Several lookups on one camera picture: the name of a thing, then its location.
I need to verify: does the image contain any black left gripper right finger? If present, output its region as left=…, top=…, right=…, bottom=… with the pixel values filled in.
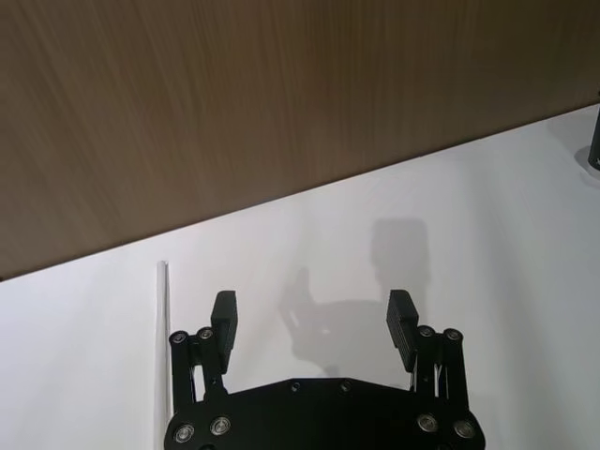
left=384, top=289, right=471, bottom=414

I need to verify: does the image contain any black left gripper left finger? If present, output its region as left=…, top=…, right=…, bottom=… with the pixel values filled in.
left=168, top=290, right=241, bottom=414

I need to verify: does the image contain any black post with grey base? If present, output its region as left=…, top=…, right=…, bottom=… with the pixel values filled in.
left=575, top=88, right=600, bottom=178

